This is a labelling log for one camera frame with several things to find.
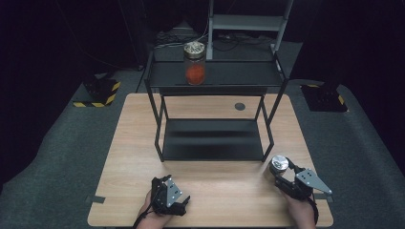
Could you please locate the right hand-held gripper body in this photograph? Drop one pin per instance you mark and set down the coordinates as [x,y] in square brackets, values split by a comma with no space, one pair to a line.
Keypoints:
[310,181]

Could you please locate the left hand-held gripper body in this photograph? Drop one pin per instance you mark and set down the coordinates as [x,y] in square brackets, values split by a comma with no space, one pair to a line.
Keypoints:
[172,192]

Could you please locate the glass jar with silver lid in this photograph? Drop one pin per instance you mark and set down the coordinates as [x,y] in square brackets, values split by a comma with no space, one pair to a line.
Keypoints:
[279,163]

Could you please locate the black metal shelf rack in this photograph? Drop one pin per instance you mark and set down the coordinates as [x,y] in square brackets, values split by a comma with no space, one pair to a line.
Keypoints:
[211,140]

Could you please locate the glass jar with gold lid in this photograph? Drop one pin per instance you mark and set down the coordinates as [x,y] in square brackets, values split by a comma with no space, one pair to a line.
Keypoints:
[195,68]

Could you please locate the person's right hand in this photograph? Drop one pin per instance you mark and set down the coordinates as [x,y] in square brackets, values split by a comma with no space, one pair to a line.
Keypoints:
[299,213]

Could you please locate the person's left hand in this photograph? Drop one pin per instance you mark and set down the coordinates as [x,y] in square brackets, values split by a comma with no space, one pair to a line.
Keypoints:
[151,219]

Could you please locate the grey tape strip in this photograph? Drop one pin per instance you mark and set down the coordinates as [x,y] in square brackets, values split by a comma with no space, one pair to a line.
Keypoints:
[328,198]
[95,199]

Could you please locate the black yellow striped stand base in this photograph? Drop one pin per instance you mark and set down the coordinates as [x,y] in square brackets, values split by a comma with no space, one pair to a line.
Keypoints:
[100,90]
[324,98]

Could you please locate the round black table grommet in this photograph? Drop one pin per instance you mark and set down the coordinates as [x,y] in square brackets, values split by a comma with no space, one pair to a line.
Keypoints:
[240,106]

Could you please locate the grey metal stand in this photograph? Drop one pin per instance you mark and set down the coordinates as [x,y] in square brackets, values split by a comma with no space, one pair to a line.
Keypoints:
[246,23]

